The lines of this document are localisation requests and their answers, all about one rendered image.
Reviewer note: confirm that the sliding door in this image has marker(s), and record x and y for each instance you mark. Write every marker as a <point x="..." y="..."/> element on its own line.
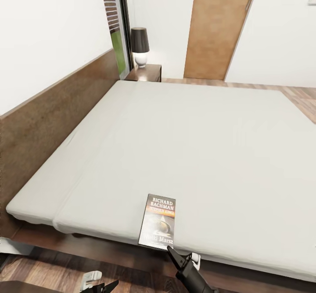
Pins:
<point x="215" y="27"/>

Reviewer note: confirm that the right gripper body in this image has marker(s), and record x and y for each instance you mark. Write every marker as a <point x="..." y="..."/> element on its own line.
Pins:
<point x="191" y="279"/>

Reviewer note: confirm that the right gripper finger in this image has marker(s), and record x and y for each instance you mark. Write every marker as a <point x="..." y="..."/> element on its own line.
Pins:
<point x="181" y="262"/>
<point x="179" y="270"/>

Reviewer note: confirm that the table lamp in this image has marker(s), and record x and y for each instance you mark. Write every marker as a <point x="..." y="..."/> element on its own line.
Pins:
<point x="139" y="45"/>

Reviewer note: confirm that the hardback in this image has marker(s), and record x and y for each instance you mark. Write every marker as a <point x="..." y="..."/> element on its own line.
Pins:
<point x="157" y="229"/>

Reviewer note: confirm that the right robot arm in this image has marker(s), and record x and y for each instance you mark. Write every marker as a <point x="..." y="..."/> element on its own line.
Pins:
<point x="188" y="272"/>

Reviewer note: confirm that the bed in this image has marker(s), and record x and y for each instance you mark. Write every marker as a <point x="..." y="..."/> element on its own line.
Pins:
<point x="79" y="158"/>

